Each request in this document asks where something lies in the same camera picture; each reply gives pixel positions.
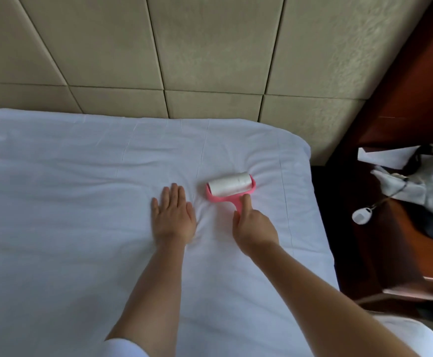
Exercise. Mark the person's left hand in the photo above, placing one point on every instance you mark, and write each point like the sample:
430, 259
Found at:
173, 215

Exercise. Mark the person's right hand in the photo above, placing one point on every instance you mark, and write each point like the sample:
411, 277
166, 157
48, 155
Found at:
255, 230

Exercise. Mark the pink lint roller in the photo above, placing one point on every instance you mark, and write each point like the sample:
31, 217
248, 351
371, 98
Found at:
230, 182

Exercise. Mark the white bed sheet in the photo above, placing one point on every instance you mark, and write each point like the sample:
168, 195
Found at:
67, 256

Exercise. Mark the person's left forearm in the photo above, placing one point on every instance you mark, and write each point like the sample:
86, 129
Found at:
153, 301

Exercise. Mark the person's right forearm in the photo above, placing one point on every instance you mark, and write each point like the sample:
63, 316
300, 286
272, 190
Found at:
320, 308

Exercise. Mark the person's white shirt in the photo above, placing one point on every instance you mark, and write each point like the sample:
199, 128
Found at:
123, 348

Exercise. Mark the white oval tag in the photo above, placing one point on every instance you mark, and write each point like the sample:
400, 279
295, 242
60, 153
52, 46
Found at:
362, 215

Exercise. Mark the dark wooden nightstand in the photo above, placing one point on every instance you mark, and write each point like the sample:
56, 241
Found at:
395, 249

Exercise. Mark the beige padded headboard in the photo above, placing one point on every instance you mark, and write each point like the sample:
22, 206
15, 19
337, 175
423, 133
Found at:
201, 41

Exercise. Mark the dark wooden wall panel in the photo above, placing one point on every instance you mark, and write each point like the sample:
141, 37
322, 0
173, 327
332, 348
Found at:
425, 70

